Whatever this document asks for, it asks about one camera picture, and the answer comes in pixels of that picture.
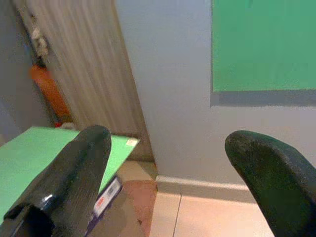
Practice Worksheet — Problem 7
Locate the brown doormat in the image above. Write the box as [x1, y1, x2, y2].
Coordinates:
[124, 179, 158, 229]

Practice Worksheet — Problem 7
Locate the white bottle with red cap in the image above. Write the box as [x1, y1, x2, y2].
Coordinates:
[54, 121, 76, 131]

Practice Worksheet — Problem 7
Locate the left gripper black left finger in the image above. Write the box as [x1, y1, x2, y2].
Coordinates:
[0, 125, 112, 237]

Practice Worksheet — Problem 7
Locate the plain green board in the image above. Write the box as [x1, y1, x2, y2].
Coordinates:
[0, 126, 141, 227]

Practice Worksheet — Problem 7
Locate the wood grain door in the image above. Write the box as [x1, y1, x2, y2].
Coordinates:
[13, 0, 155, 161]

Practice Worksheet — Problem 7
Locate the white hanging trinket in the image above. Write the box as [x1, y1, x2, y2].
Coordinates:
[29, 26, 50, 67]

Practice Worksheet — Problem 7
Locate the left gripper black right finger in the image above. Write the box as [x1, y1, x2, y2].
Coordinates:
[224, 130, 316, 237]

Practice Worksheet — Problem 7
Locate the orange bag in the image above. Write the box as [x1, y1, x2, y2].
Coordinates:
[29, 64, 72, 123]

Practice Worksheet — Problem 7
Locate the green board with hooks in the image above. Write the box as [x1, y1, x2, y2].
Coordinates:
[211, 0, 316, 93]

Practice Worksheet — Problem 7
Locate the brown cardboard box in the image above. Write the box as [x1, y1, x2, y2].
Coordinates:
[85, 175, 141, 237]

